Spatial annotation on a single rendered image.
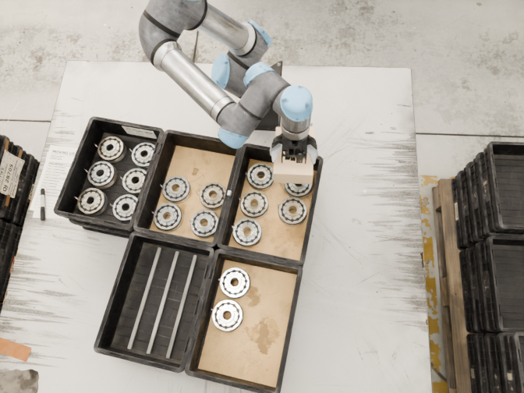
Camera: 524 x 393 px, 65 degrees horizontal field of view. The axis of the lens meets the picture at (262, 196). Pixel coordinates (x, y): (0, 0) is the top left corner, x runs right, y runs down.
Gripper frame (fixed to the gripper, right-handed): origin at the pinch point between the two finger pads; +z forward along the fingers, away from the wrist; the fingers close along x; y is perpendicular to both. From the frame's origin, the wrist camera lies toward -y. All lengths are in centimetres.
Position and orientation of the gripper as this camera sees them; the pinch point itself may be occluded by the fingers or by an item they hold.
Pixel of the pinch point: (293, 154)
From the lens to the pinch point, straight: 129.9
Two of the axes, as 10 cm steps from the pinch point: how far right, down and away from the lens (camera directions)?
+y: -0.6, 9.4, -3.2
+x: 10.0, 0.4, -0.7
